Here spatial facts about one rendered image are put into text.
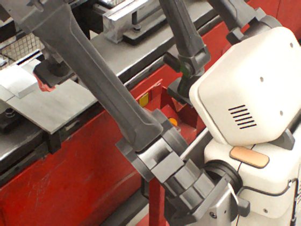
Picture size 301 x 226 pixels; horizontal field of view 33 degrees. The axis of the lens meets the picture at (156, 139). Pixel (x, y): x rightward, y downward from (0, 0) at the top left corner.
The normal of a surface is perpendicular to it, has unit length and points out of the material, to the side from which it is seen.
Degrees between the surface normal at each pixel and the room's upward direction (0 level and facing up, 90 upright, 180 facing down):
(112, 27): 90
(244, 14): 36
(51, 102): 0
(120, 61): 0
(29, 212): 90
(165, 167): 48
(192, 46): 70
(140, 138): 81
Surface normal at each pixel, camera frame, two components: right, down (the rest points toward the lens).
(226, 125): -0.57, 0.59
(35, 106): 0.02, -0.70
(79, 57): 0.48, 0.51
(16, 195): 0.77, 0.47
